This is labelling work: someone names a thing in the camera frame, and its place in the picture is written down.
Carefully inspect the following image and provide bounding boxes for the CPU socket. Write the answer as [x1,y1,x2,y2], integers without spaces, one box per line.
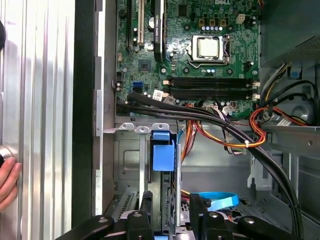
[186,34,231,68]

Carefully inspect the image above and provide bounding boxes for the silver CPU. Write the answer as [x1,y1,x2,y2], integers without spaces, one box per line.
[197,37,221,58]

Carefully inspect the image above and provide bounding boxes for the black graphics card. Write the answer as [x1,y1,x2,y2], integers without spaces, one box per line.
[151,0,168,63]

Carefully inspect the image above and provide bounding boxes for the thin multicolour wire bundle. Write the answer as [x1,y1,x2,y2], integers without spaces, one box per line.
[212,101,248,157]

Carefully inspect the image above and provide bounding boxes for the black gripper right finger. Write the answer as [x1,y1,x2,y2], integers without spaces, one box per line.
[189,193,300,240]

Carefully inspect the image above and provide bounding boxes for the black RAM slot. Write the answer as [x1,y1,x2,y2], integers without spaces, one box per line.
[169,81,260,89]
[163,76,260,83]
[169,92,261,101]
[163,87,253,95]

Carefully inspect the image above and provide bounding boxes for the metal socket cover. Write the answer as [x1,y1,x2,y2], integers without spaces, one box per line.
[191,35,226,62]

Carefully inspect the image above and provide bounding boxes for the hard disk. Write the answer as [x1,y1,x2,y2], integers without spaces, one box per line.
[149,129,183,240]

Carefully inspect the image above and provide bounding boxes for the blue data wire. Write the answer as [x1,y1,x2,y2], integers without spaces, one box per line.
[201,191,240,213]

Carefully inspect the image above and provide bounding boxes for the person's bare hand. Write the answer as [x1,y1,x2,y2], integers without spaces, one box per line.
[0,157,23,211]

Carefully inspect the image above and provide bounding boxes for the black round object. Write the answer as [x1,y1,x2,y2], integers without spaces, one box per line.
[0,20,6,50]

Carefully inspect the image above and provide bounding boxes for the black expansion slot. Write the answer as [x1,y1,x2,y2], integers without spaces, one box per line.
[125,0,134,51]

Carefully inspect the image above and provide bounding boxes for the black open PC case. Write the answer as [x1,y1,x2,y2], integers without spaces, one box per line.
[71,0,320,240]

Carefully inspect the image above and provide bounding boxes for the metal disk bay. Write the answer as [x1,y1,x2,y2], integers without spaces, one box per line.
[113,121,182,218]

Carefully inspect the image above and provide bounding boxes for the green motherboard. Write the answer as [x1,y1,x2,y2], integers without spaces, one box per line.
[115,0,261,120]

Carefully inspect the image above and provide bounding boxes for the metal optical drive cage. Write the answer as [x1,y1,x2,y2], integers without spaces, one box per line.
[247,124,320,240]

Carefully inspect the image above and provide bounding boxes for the black cable bundle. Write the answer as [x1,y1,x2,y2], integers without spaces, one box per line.
[116,89,305,240]

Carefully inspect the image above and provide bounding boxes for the white expansion slot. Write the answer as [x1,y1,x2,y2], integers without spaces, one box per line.
[136,0,146,50]

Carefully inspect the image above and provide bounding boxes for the wire locking lever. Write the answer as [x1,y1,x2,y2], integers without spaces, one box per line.
[186,59,232,68]

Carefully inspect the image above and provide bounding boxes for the grey power supply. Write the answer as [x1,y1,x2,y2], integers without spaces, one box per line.
[259,0,320,73]

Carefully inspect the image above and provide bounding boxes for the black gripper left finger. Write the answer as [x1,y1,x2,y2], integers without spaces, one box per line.
[56,190,155,240]

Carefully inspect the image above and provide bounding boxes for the yellow black wire bundle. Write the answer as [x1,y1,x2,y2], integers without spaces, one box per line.
[259,63,293,107]

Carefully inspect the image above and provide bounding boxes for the orange yellow wire bundle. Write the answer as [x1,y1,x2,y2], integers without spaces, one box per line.
[180,104,310,162]

